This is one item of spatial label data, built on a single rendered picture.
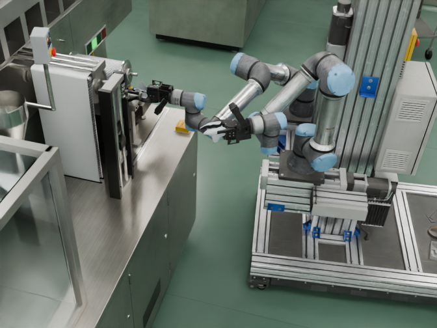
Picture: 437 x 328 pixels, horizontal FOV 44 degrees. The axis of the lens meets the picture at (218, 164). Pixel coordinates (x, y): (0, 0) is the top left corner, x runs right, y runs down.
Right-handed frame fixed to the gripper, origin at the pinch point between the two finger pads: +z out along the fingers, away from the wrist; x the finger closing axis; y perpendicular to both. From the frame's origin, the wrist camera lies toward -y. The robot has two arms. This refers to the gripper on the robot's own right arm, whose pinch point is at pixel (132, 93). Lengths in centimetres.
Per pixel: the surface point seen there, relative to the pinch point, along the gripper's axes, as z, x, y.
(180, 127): -21.2, -7.2, -20.0
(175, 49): 63, -254, -113
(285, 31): -33, -330, -113
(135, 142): -4.0, 10.3, -21.2
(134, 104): -5.0, 10.4, 1.3
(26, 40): 34, 26, 34
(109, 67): 6.4, 9.2, 17.8
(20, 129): 6, 80, 32
